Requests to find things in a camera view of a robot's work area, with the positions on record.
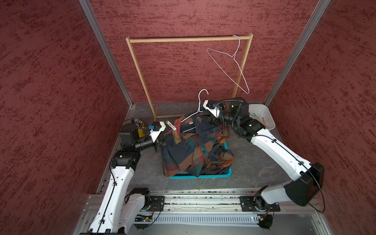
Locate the teal plastic basket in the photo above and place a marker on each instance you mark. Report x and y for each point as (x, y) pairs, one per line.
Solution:
(186, 175)

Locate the white clothespin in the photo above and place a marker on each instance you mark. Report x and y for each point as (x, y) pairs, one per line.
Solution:
(171, 125)

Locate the aluminium rail frame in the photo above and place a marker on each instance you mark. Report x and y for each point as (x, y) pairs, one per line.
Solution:
(216, 207)

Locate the plaid shirt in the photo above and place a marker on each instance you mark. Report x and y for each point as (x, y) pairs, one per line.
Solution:
(196, 147)

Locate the white plastic tray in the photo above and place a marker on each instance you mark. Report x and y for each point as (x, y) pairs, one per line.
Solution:
(261, 113)

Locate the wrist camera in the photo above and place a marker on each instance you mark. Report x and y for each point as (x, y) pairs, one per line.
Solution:
(212, 107)
(155, 129)

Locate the wooden clothes rack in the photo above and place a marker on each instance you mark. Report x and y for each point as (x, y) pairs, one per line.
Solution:
(130, 42)

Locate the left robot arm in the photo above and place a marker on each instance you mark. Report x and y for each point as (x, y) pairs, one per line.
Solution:
(119, 209)

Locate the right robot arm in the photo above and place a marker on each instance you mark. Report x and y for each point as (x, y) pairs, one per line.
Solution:
(306, 178)

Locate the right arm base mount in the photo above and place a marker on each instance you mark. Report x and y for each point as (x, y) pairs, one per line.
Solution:
(257, 204)

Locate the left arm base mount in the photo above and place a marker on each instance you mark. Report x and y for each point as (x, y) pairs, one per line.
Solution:
(155, 204)

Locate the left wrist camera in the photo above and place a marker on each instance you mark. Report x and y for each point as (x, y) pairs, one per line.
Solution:
(155, 129)

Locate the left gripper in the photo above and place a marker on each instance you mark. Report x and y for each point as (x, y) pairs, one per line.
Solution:
(157, 142)

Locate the yellow pen cup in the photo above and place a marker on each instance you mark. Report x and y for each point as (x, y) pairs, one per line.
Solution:
(141, 127)

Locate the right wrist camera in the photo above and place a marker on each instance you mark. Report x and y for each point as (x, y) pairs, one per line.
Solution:
(212, 107)

